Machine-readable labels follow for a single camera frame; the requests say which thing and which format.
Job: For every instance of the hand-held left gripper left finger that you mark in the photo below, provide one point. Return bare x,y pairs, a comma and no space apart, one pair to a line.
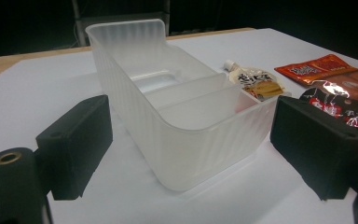
74,146

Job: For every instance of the translucent plastic storage container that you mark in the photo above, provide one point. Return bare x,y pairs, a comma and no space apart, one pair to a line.
180,149

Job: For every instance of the red and black snack packet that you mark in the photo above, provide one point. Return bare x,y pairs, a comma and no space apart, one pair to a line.
332,104

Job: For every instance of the white table mat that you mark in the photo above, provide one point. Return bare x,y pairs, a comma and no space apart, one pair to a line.
43,87

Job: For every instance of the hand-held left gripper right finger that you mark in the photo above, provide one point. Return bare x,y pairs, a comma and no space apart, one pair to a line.
313,146

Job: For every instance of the orange snack pouch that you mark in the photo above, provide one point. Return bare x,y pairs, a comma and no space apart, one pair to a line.
258,81

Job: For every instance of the orange snack packet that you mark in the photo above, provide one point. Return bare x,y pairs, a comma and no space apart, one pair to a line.
329,70

